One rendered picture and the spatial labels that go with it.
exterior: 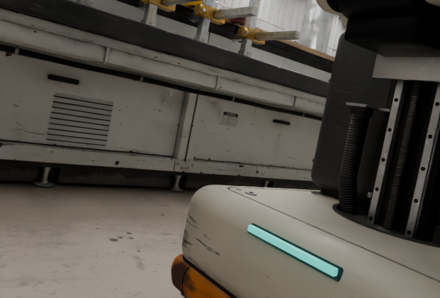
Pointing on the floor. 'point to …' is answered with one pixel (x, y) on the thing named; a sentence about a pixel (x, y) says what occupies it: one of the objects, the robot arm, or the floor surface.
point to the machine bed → (146, 112)
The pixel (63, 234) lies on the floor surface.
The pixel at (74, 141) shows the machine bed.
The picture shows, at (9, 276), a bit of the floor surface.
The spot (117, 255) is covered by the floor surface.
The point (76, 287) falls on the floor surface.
